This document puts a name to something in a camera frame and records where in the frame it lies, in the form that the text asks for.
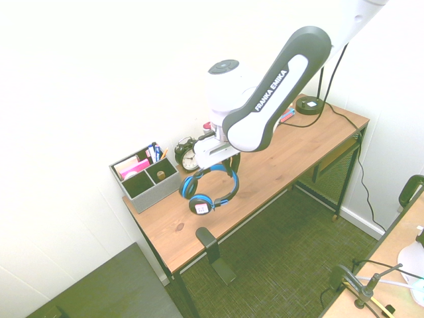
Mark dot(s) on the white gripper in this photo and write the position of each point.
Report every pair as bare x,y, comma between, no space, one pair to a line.
208,152

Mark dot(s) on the blue black headphone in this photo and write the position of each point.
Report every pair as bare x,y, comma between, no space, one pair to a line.
198,202

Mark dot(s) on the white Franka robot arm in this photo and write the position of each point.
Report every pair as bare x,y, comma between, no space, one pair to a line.
265,112

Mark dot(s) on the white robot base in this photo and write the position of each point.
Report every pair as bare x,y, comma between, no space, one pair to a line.
412,261

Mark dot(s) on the black headphone hanger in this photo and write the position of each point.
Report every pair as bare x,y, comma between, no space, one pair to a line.
215,255

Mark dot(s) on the black twin-bell alarm clock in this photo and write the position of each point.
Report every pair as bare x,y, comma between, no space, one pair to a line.
187,159

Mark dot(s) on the orange pencil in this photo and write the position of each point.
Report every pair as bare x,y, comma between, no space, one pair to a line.
164,153

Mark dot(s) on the small brown wooden piece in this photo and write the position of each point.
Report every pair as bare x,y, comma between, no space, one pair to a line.
161,175

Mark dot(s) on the grey desk organizer box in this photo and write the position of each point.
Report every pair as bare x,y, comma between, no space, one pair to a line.
159,192

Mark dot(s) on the blue cap marker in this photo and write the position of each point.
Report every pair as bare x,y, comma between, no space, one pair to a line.
154,150

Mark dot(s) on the white marker pen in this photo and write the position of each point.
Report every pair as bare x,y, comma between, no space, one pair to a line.
150,155

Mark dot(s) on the black round lamp base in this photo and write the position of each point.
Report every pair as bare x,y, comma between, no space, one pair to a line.
309,106

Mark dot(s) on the pink sticky note pad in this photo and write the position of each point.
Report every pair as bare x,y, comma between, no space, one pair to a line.
132,169

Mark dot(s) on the white tape roll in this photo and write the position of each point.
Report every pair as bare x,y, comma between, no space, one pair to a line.
130,175

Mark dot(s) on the black C-clamp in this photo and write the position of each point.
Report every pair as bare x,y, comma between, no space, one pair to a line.
341,275

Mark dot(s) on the light wooden robot table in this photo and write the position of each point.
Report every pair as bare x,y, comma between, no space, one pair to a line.
394,238

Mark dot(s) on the wooden desk black frame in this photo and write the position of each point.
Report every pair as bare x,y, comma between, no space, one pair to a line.
275,172

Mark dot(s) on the wrist camera with red part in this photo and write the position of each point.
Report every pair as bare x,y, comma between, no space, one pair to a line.
207,127

